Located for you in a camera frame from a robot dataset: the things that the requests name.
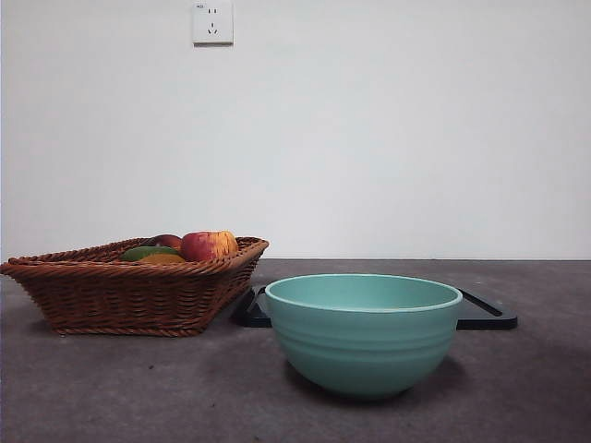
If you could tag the brown yellow kiwifruit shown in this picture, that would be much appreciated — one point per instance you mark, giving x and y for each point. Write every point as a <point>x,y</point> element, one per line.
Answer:
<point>161,259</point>

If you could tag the white wall socket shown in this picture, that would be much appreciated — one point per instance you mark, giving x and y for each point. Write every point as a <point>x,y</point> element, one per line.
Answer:
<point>213,24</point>

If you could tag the green avocado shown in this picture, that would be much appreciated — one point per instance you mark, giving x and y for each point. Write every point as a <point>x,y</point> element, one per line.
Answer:
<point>148,251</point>

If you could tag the dark purple plum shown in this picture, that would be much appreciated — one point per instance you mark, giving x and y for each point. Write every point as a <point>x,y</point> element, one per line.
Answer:
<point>166,240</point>

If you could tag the brown wicker basket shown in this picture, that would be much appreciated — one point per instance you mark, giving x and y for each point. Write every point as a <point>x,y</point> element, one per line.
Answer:
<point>129,300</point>

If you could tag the black rectangular tray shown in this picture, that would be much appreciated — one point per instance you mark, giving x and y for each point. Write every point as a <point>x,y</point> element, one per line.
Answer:
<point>485,318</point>

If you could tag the teal ribbed bowl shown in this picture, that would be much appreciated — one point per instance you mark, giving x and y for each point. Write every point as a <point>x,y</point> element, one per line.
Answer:
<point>365,350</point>

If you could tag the red yellow apple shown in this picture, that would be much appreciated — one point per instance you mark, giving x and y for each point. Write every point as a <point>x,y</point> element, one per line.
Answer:
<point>208,247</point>

